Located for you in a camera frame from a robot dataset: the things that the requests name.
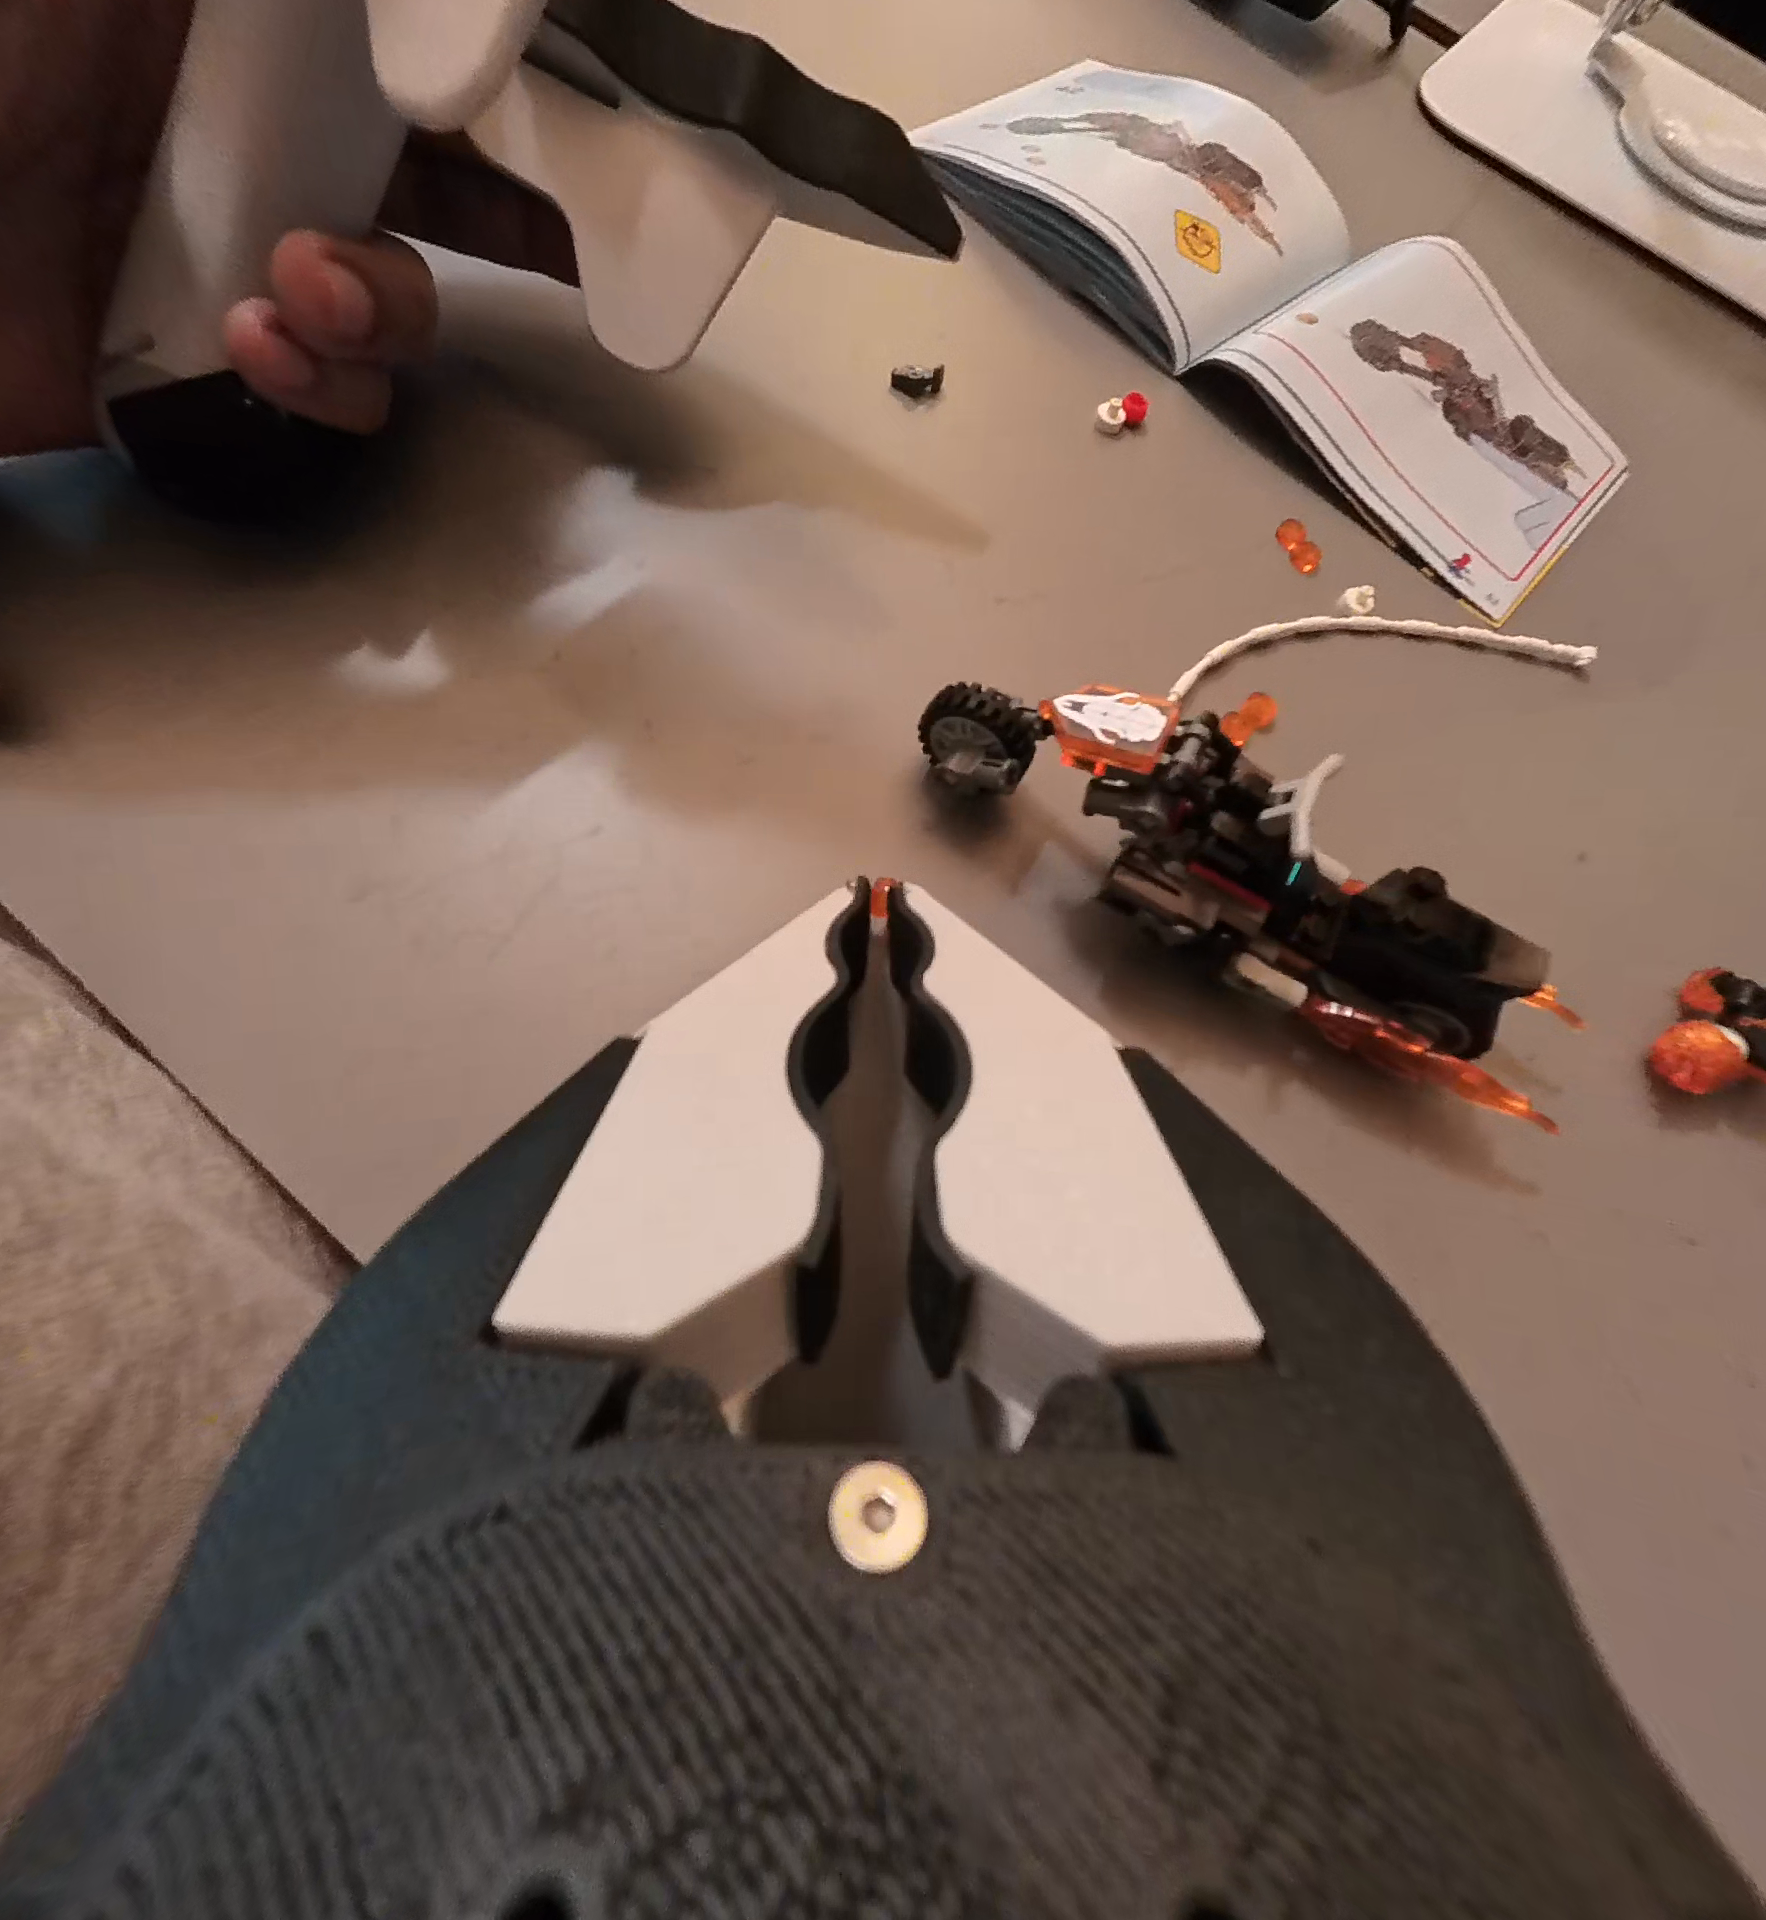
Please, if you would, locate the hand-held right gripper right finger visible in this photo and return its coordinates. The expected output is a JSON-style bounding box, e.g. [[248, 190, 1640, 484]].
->
[[885, 884, 1267, 1454]]

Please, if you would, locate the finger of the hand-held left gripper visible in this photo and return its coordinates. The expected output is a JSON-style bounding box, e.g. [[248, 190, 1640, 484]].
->
[[372, 0, 546, 131], [472, 0, 968, 371]]

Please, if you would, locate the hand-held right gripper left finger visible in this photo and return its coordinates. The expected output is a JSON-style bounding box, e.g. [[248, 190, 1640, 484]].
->
[[490, 884, 887, 1442]]

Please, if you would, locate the person's left forearm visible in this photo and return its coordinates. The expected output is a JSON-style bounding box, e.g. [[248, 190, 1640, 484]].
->
[[0, 0, 199, 458]]

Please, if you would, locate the black orange lego motorcycle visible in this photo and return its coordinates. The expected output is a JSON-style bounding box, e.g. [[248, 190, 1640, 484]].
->
[[919, 679, 1585, 1137]]

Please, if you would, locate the lego instruction booklet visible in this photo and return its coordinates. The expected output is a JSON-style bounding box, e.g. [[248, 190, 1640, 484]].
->
[[914, 59, 1630, 625]]

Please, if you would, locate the person's left hand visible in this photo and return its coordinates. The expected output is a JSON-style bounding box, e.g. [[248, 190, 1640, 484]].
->
[[223, 222, 442, 436]]

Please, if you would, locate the dark object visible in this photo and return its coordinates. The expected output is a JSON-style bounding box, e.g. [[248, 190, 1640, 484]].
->
[[1192, 0, 1425, 49]]

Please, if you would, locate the white monitor stand base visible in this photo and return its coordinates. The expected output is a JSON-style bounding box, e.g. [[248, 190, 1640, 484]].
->
[[1420, 0, 1766, 368]]

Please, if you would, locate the white string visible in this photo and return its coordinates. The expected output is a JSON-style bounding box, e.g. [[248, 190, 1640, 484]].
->
[[1172, 612, 1598, 703]]

